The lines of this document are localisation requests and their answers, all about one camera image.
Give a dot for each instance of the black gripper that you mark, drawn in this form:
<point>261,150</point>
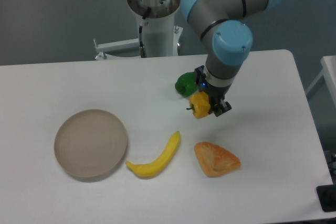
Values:
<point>215,88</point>

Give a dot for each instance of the yellow bell pepper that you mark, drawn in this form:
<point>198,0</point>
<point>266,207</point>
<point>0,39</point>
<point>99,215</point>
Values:
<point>199,105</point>

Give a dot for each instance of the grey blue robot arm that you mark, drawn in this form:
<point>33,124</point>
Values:
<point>218,26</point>

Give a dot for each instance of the green bell pepper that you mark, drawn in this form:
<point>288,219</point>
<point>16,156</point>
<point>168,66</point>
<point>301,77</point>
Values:
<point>185,84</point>

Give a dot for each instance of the beige round plate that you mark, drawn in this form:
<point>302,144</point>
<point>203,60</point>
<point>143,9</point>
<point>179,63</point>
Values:
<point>90,144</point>

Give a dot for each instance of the orange triangular pastry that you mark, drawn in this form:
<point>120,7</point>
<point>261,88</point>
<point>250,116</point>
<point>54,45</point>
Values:
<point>214,160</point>

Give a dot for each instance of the yellow banana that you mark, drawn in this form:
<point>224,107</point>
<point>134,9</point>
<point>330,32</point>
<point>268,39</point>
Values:
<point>155,167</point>

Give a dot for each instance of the white left base strut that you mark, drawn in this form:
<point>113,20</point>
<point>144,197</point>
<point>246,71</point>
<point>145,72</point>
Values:
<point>116,50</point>

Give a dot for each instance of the black device at table edge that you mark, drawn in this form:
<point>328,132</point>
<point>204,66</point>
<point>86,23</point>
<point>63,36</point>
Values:
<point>326,195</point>

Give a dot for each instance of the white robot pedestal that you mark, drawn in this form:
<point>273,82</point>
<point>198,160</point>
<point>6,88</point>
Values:
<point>158,35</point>

